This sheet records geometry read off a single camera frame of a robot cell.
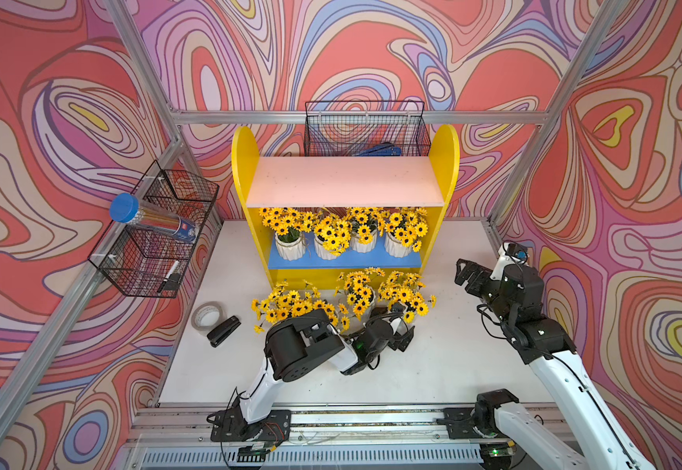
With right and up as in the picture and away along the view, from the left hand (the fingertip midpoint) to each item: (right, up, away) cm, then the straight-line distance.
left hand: (407, 321), depth 89 cm
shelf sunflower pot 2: (-23, +26, -11) cm, 36 cm away
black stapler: (-56, -3, -1) cm, 56 cm away
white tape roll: (-64, +1, +4) cm, 64 cm away
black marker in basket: (-64, +16, -16) cm, 68 cm away
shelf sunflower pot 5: (-21, +5, -13) cm, 25 cm away
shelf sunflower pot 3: (-13, +30, -8) cm, 34 cm away
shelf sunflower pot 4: (-3, +28, -9) cm, 30 cm away
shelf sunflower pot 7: (-2, +11, -7) cm, 13 cm away
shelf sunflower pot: (-34, +29, -10) cm, 46 cm away
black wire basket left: (-72, +19, -16) cm, 76 cm away
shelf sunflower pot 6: (-15, +9, -7) cm, 19 cm away
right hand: (+13, +16, -16) cm, 26 cm away
